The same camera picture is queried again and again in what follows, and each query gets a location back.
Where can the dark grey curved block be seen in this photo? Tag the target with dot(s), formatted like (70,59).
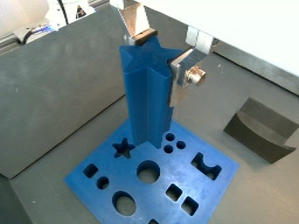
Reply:
(263,130)

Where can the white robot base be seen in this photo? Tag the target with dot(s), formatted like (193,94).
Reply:
(29,19)

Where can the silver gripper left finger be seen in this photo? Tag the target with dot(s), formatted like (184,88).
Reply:
(130,13)

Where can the blue star-shaped peg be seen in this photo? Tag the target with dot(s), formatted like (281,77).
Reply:
(148,81)

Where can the blue shape-sorting board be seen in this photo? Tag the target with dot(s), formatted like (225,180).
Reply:
(144,185)

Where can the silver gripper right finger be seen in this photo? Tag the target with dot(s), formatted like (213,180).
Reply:
(185,65)

